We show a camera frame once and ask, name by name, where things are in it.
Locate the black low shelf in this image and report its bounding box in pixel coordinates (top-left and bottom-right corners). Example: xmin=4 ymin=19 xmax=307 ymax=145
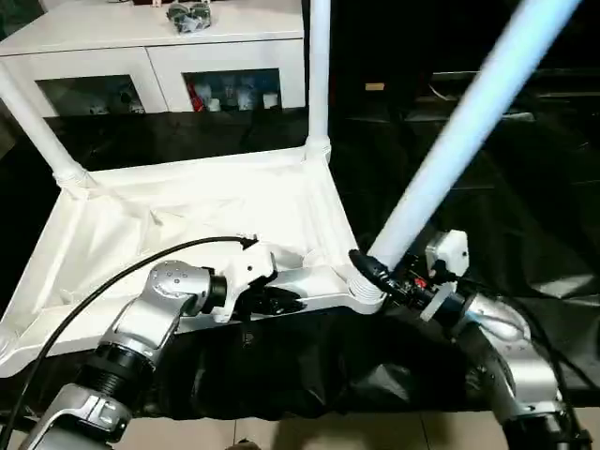
xmin=430 ymin=69 xmax=600 ymax=98

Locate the white plastic table top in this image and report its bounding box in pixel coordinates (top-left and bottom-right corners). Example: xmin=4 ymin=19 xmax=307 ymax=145
xmin=0 ymin=144 xmax=390 ymax=379

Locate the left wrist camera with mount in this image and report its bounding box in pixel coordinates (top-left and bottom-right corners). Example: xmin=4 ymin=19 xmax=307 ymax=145
xmin=213 ymin=233 xmax=278 ymax=324

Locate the black work mat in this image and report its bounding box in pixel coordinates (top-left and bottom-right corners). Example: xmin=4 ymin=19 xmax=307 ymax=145
xmin=0 ymin=105 xmax=600 ymax=418

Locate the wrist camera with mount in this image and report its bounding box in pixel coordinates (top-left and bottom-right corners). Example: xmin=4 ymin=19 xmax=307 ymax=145
xmin=421 ymin=229 xmax=470 ymax=324
xmin=213 ymin=233 xmax=278 ymax=324

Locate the clear bag of dark parts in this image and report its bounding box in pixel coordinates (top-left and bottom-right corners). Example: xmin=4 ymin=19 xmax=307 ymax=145
xmin=166 ymin=2 xmax=212 ymax=34

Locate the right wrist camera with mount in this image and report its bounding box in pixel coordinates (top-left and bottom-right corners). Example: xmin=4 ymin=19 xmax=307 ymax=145
xmin=421 ymin=229 xmax=470 ymax=324

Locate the white cabinet with glass doors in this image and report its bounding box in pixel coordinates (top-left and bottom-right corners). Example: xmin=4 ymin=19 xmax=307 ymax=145
xmin=0 ymin=0 xmax=308 ymax=118

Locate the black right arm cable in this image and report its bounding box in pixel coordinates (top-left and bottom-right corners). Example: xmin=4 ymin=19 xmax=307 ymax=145
xmin=430 ymin=262 xmax=592 ymax=450

